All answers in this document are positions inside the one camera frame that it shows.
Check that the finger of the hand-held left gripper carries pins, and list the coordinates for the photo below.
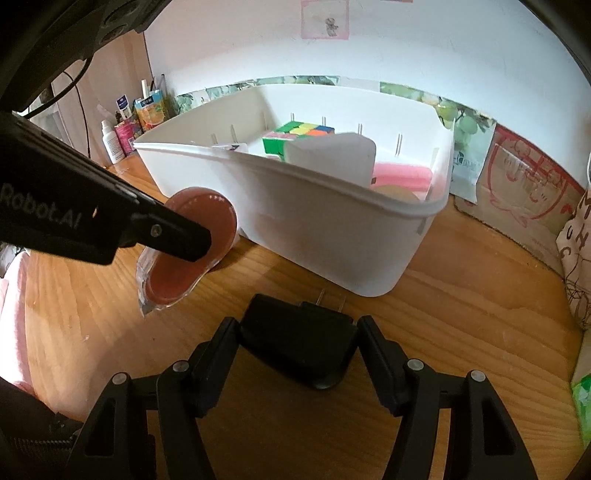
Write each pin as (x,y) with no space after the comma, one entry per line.
(175,235)

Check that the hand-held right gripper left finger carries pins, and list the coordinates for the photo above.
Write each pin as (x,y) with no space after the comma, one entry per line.
(217,369)

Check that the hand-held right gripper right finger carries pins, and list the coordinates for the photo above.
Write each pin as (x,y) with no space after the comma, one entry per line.
(378,369)

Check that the pink round case clear packaging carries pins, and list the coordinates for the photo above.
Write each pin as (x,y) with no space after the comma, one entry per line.
(175,281)

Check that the black power adapter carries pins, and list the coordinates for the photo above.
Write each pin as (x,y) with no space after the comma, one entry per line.
(295,346)

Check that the white plastic bin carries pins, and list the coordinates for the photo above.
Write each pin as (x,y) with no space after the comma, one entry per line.
(314,230)

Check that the colourful puzzle cube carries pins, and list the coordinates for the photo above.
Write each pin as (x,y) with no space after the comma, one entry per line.
(295,131)

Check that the white card box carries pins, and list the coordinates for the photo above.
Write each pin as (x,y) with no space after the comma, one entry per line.
(332,157)

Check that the white spray bottle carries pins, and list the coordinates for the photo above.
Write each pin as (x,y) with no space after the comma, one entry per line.
(112,145)

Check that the pink can holder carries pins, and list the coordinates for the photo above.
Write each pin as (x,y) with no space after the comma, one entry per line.
(125,138)

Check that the white bottle blue label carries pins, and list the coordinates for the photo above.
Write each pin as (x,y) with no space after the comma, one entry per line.
(122,107)

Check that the orange juice carton holder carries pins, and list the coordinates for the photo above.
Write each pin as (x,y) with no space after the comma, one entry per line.
(150,113)

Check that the pink foam block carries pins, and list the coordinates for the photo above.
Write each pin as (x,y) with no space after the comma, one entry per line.
(401,177)

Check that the green packet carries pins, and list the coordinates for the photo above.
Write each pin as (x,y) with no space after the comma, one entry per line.
(582,401)

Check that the brown cardboard with red drawing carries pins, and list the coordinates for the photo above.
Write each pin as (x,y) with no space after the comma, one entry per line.
(521,198)

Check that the letter print bag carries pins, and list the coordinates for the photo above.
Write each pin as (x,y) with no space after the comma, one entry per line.
(577,258)

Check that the green grape print cardboard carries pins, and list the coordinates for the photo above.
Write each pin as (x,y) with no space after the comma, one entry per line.
(461,124)

